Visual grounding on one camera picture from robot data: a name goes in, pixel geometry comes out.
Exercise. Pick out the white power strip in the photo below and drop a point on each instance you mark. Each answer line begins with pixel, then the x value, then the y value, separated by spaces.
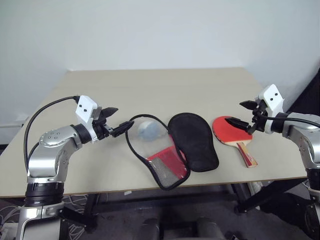
pixel 255 187

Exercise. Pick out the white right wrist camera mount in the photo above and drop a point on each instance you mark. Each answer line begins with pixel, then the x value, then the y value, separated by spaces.
pixel 272 97

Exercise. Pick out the small white label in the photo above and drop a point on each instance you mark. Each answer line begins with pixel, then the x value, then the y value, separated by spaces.
pixel 127 193

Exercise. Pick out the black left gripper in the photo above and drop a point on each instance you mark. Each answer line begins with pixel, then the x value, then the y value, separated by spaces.
pixel 102 130

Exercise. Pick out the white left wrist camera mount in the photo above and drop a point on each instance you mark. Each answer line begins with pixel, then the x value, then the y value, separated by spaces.
pixel 85 107

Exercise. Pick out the black red paddle case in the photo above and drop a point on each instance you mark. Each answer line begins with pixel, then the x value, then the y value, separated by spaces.
pixel 197 142

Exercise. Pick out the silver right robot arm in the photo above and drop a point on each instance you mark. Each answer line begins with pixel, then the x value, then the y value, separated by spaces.
pixel 300 132

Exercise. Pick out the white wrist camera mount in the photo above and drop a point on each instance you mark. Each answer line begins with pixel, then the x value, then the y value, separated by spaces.
pixel 85 107
pixel 272 97

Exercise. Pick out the dark grey rounded shape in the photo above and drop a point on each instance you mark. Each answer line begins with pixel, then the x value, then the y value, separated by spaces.
pixel 149 228
pixel 210 228

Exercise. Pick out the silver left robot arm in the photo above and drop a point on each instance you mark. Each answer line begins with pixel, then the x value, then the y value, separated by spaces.
pixel 47 155

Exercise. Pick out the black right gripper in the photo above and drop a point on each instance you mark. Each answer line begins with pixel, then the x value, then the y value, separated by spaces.
pixel 260 122

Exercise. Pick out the red table tennis paddle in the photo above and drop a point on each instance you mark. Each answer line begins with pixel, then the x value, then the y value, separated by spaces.
pixel 225 132

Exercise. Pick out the black background panel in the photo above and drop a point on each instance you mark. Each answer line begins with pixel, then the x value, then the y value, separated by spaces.
pixel 307 95

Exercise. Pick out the grey blue soft lump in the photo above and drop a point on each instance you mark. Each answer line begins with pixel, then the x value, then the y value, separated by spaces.
pixel 150 131

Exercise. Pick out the black table leg frame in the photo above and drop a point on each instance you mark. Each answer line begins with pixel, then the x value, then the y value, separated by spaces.
pixel 80 212
pixel 265 195

